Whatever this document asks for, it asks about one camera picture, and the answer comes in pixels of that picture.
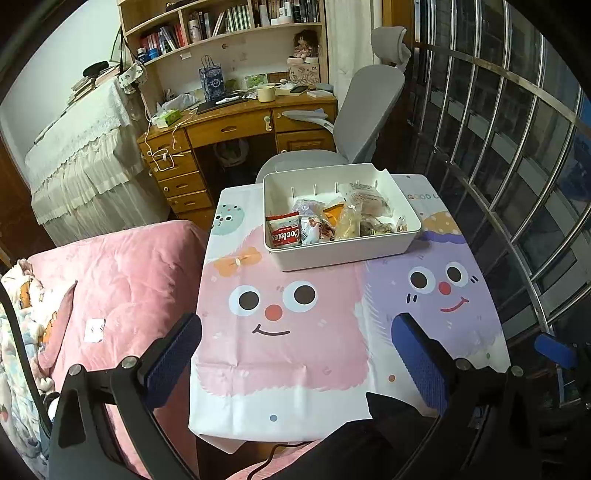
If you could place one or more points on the dark cloth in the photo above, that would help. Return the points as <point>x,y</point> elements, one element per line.
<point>369,443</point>

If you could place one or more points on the waste bin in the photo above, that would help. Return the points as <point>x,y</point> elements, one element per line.
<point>231,153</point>

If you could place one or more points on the clear pale chips packet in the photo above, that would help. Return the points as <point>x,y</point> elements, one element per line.
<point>348,224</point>

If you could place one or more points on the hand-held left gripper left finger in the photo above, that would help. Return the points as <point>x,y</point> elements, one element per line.
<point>173,355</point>

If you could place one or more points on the red chocolate cookie packet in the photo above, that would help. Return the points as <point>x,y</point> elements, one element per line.
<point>284,233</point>

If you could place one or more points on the metal window grille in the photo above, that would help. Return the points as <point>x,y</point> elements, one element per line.
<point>508,240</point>

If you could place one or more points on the grey office chair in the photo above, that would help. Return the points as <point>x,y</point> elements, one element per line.
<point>364,106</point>

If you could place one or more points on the green tissue box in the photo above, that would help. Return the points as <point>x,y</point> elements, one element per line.
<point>166,119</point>

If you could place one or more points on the wooden door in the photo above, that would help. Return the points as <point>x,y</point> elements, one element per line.
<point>14,207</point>

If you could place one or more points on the brown haired doll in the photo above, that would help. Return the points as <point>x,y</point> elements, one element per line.
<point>304,44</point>

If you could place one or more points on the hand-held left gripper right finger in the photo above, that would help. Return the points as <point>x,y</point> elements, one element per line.
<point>418,360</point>

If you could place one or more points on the pink quilt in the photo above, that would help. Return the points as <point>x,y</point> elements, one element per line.
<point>124,277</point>

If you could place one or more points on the stack of books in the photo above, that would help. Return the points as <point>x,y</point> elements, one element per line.
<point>87,85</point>

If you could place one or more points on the cream mug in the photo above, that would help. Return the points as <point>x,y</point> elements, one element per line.
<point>266,93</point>

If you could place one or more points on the blue gift bag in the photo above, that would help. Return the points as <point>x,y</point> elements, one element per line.
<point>212,83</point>

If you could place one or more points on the clear nut bar packet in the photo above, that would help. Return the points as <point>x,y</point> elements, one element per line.
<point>376,228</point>

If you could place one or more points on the white printed box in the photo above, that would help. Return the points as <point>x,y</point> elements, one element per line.
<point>304,74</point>

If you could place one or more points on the orange snack packet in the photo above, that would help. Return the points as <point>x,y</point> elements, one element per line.
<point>334,212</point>

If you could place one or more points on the cartoon printed tablecloth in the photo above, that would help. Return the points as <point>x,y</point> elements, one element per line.
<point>286,369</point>

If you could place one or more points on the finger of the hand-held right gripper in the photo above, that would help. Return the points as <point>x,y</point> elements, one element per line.
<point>556,348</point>

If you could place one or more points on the white plastic storage box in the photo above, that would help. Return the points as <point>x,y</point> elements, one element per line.
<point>332,256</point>

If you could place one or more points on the pink cushion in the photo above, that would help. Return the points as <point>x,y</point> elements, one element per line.
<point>57,323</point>

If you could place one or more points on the white printed blanket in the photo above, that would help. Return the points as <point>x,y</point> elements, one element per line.
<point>18,364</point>

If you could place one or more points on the wooden desk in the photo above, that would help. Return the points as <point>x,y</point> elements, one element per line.
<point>231,127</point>

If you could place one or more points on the blueberry print snack packet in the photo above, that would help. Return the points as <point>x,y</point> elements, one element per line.
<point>307,207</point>

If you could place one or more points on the person's pink trouser leg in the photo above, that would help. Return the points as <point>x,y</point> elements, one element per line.
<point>286,466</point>

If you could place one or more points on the floral cloth bag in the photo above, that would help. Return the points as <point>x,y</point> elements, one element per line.
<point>131,78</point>

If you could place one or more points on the black hat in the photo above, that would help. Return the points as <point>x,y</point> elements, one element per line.
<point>96,68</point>

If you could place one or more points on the wooden bookshelf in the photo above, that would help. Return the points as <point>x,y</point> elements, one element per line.
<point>249,50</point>

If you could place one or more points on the white plastic bag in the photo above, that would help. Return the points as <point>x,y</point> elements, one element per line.
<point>182,101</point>

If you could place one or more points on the black laptop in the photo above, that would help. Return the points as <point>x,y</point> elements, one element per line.
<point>212,107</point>

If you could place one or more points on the row of books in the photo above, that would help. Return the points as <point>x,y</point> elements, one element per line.
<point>240,16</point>

